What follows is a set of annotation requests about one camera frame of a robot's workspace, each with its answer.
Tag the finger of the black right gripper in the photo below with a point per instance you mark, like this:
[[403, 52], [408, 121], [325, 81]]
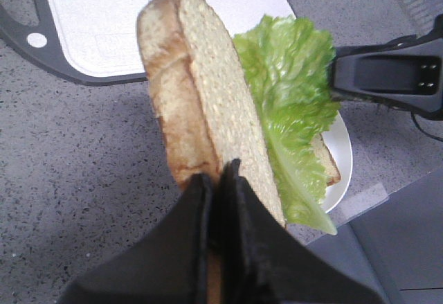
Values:
[[405, 73]]

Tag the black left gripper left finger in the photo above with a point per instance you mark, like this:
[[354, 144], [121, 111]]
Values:
[[169, 265]]

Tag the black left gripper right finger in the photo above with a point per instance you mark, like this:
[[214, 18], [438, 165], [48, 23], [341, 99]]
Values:
[[253, 259]]

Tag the green lettuce leaf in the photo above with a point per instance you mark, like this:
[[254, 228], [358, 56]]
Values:
[[286, 63]]

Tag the toasted bread slice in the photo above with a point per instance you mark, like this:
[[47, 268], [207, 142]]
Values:
[[323, 154], [200, 97]]

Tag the white round plate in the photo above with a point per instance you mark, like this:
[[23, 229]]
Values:
[[338, 142]]

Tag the white cutting board black rim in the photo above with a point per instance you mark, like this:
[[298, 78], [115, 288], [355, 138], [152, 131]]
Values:
[[93, 42]]

